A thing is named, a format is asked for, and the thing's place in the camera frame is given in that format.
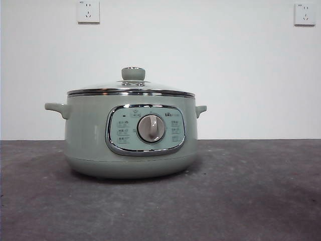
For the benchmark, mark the pale green electric cooking pot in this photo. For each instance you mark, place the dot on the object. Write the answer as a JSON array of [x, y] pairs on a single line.
[[85, 130]]

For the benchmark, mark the white wall socket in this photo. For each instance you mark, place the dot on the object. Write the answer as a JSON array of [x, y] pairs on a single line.
[[88, 12], [304, 14]]

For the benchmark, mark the glass lid with green knob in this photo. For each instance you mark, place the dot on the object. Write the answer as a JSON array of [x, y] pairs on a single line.
[[133, 74]]

